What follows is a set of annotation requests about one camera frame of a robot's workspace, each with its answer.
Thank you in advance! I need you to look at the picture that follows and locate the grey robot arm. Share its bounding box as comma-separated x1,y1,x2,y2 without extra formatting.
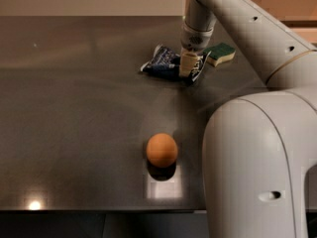
181,0,317,238

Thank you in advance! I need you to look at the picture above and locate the green yellow sponge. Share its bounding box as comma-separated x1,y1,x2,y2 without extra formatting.
204,43,236,66

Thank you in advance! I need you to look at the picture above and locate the orange fruit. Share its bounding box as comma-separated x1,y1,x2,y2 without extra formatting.
146,133,178,168

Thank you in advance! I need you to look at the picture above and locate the blue chip bag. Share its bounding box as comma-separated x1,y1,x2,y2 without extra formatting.
140,45,207,85

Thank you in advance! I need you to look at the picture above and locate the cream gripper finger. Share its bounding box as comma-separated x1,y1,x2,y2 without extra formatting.
179,50,202,77

